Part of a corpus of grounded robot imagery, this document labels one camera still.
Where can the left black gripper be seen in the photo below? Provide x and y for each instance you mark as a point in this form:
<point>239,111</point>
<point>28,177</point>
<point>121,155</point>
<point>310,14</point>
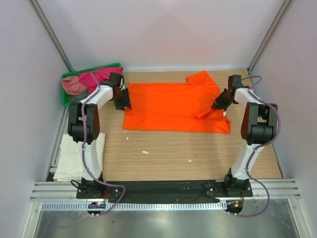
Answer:
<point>126,102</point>

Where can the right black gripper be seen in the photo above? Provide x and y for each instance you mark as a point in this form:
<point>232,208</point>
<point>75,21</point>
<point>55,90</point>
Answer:
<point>217,105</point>

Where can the orange t shirt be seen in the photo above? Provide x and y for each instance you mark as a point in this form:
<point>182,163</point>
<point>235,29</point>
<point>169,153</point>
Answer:
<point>176,106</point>

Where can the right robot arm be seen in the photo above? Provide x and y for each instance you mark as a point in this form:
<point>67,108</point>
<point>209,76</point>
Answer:
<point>260,127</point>

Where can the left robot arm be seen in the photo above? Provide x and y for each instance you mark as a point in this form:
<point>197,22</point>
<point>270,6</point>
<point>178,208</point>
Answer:
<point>84,126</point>

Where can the magenta t shirt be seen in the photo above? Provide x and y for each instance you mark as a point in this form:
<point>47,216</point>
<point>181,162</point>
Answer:
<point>89,79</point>

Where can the grey t shirt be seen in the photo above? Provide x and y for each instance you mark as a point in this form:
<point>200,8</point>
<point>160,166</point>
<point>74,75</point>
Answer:
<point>79,97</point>

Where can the dusty pink t shirt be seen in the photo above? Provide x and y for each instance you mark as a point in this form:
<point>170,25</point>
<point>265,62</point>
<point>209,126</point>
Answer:
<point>72,85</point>

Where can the green plastic bin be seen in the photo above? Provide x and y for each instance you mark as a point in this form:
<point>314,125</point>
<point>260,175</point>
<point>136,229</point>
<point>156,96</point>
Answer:
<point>65,98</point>

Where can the folded white t shirt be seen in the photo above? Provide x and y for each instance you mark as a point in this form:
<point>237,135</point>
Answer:
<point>70,163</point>

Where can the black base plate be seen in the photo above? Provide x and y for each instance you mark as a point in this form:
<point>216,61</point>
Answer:
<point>164,192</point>

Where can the white slotted cable duct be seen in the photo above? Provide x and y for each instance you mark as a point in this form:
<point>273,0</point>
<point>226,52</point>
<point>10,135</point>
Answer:
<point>97,206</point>

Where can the aluminium front rail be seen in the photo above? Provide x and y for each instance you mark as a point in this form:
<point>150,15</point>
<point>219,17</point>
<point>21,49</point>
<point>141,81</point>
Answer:
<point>64,191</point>

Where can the right aluminium corner post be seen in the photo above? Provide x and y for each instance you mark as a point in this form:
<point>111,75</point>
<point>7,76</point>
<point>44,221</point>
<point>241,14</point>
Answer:
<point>270,33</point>

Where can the aluminium corner post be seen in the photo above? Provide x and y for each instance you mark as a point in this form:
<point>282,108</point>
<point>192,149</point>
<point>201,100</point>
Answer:
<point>270,33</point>
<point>51,34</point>

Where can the left aluminium corner post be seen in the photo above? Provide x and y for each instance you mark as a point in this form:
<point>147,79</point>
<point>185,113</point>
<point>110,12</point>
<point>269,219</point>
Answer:
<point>51,34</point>

